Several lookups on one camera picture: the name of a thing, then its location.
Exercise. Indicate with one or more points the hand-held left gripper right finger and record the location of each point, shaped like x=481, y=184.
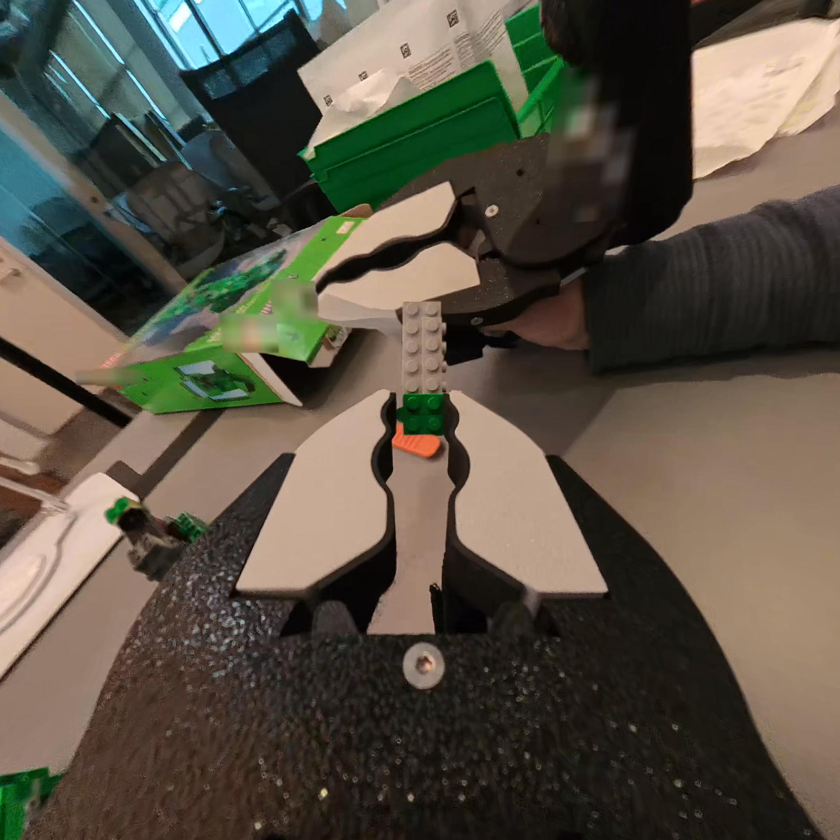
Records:
x=518, y=518

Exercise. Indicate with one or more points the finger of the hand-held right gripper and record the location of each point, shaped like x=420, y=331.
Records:
x=407, y=216
x=407, y=282

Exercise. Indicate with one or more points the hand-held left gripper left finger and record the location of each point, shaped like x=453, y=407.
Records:
x=315, y=512

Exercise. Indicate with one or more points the grey toy brick plate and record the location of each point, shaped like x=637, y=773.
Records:
x=423, y=348

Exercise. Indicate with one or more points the green square toy brick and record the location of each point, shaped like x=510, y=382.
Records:
x=423, y=413

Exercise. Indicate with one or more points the person's right forearm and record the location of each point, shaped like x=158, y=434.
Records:
x=722, y=282

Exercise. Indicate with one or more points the grey desk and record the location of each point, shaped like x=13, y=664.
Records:
x=689, y=525

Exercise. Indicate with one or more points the person's right hand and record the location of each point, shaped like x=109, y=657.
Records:
x=558, y=321

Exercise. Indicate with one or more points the green plastic bin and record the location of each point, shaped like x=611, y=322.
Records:
x=420, y=151
x=535, y=72

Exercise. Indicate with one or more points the white crumpled paper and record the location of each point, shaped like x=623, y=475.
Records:
x=367, y=105

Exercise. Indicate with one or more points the orange brick separator tool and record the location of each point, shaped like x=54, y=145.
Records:
x=417, y=446

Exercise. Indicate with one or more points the green cardboard toy box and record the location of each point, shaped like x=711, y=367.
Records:
x=262, y=394

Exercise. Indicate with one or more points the green and black brick build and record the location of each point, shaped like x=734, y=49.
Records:
x=151, y=538

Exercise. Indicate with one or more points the white printed cardboard sheet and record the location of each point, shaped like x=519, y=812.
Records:
x=426, y=39

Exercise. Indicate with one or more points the black office chair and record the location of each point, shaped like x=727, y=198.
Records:
x=256, y=98

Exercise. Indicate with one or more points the large white paper sheet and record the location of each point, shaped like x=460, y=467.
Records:
x=754, y=85

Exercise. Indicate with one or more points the green toy brick plate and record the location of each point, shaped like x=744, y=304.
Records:
x=23, y=797

